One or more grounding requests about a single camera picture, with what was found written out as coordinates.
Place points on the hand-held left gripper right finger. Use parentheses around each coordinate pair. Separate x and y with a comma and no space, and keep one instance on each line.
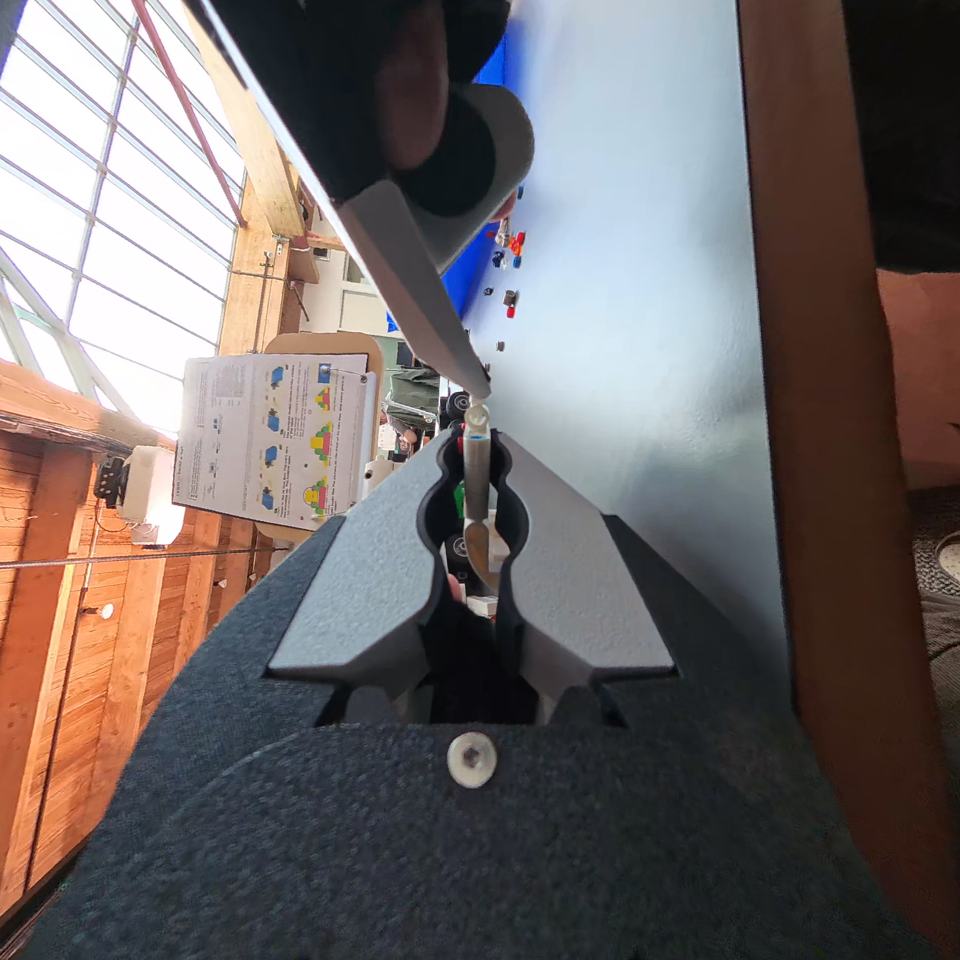
(585,592)

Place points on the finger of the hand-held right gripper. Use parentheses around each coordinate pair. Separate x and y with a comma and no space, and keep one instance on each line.
(405,262)

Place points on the instruction sheet on wooden board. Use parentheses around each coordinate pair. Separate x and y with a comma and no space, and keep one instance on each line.
(330,345)

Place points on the tan lego pin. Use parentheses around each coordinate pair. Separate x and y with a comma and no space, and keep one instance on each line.
(503,229)

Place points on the white lego beam with pins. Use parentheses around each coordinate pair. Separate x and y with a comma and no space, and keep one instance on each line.
(476,480)

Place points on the white wall box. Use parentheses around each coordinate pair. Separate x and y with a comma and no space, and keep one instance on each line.
(154,491)

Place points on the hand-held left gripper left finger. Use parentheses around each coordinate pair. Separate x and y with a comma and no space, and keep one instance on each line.
(352,585)

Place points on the person's right hand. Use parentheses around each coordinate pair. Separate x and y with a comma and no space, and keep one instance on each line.
(416,90)

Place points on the printed instruction sheet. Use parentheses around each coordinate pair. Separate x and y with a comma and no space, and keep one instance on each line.
(277,435)

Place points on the white and green lego truck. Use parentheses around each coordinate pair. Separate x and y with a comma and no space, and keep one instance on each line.
(455,411)

